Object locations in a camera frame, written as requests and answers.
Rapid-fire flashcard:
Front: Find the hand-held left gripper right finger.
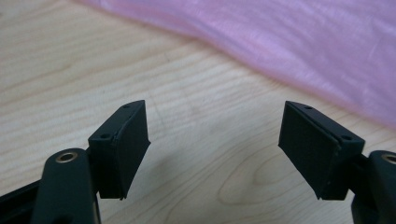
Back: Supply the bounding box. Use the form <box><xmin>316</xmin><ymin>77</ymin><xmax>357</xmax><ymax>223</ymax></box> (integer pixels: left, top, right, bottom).
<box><xmin>277</xmin><ymin>100</ymin><xmax>366</xmax><ymax>201</ymax></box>

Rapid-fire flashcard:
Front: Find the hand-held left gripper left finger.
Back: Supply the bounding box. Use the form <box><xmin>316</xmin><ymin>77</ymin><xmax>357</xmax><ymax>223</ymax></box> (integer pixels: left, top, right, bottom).
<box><xmin>88</xmin><ymin>99</ymin><xmax>151</xmax><ymax>200</ymax></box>

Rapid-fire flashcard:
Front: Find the pink plastic bag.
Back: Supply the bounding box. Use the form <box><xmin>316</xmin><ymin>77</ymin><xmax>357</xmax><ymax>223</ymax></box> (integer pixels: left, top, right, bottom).
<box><xmin>78</xmin><ymin>0</ymin><xmax>396</xmax><ymax>129</ymax></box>

